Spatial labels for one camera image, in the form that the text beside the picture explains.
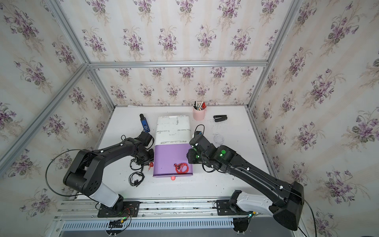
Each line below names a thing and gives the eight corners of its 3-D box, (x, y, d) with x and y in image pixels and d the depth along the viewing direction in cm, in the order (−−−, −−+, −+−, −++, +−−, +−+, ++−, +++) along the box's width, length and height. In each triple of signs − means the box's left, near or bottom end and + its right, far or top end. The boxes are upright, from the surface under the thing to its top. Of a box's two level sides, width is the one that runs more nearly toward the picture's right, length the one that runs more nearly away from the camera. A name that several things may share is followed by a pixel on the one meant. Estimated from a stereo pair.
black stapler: (214, 122, 112) (215, 120, 110) (213, 117, 115) (213, 115, 114) (227, 120, 113) (227, 118, 111) (225, 116, 116) (226, 114, 114)
